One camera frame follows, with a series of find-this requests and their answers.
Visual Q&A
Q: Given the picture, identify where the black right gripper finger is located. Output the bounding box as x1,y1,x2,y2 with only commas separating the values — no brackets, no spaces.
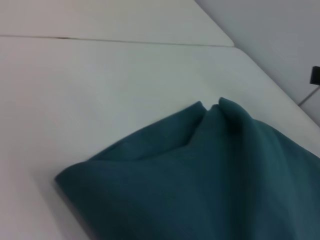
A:
309,65,320,86

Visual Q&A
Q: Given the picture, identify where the teal FREE print T-shirt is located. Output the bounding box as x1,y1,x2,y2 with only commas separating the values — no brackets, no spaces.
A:
54,96,320,240

